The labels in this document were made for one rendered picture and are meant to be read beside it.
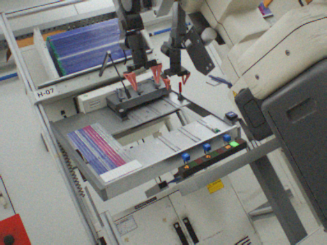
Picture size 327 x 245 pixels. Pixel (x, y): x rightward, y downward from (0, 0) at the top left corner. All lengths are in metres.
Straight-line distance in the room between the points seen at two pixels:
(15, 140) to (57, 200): 0.63
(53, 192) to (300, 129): 2.89
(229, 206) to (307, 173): 1.20
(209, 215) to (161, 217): 0.25
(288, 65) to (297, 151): 0.20
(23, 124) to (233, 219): 2.21
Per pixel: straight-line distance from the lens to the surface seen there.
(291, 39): 0.85
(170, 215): 2.00
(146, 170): 1.67
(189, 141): 1.81
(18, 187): 3.59
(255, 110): 1.10
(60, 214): 3.56
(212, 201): 2.09
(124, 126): 2.02
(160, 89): 2.21
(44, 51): 2.28
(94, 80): 2.28
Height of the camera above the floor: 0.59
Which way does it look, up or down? 11 degrees up
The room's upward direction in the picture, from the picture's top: 27 degrees counter-clockwise
